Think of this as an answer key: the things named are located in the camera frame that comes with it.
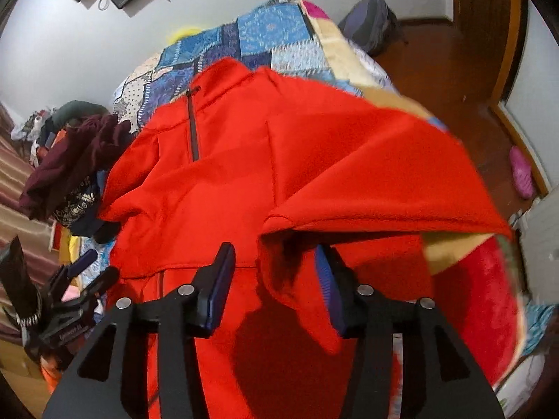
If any blue patchwork blanket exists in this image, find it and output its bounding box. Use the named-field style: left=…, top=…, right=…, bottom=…
left=112, top=0, right=450, bottom=140

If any yellow foam tube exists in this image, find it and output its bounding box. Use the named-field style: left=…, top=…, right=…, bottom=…
left=168, top=26, right=204, bottom=45

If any grey purple backpack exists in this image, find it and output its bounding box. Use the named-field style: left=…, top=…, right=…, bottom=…
left=338, top=0, right=408, bottom=56

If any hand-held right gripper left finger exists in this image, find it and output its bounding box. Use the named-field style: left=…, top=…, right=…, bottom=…
left=42, top=243, right=237, bottom=419

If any maroon garment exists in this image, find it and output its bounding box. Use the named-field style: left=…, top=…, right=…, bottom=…
left=20, top=113, right=134, bottom=223

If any striped brown curtain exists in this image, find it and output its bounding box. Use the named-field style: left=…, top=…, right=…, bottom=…
left=0, top=101, right=66, bottom=271

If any dark patterned cloth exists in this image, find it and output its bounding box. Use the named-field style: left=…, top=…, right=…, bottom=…
left=52, top=179, right=108, bottom=230

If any pink slipper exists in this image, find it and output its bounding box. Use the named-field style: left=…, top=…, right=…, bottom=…
left=509, top=146, right=536, bottom=200

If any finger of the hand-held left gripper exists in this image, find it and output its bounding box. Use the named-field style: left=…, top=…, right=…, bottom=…
left=56, top=249, right=99, bottom=281
left=72, top=266, right=121, bottom=303

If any grey green cushion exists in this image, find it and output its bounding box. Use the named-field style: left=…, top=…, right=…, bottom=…
left=51, top=100, right=111, bottom=129

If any red jacket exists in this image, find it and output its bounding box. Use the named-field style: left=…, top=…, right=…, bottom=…
left=97, top=58, right=514, bottom=419

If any red fleece blanket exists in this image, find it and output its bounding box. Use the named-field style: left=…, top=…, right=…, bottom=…
left=432, top=232, right=526, bottom=390

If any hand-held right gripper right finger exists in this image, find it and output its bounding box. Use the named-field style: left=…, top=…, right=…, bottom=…
left=314, top=244, right=507, bottom=419

